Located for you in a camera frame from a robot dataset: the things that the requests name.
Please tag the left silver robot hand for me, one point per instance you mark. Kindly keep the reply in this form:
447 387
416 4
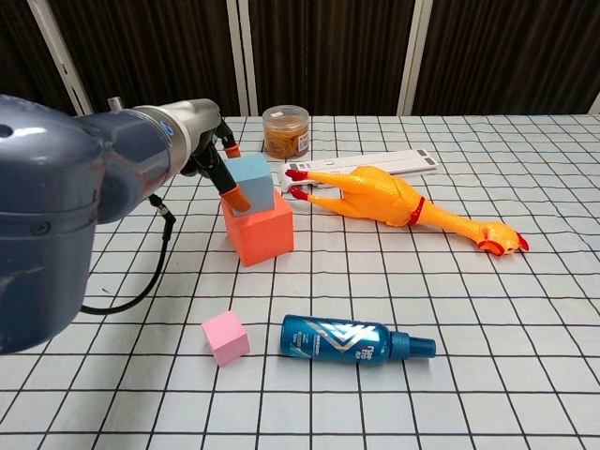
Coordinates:
208 119

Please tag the light blue foam cube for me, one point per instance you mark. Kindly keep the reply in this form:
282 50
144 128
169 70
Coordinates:
255 180

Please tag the pink foam cube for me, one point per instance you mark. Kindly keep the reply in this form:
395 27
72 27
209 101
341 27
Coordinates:
225 337

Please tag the orange foam cube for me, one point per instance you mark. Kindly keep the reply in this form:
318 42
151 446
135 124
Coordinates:
262 239

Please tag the clear jar of rubber bands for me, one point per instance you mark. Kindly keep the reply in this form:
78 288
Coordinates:
286 136

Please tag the yellow rubber chicken toy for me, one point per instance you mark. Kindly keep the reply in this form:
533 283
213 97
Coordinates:
375 192

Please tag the blue spray bottle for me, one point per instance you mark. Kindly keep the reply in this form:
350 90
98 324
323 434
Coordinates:
328 340

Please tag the checkered tablecloth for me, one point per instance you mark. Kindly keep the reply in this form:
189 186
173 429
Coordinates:
469 328

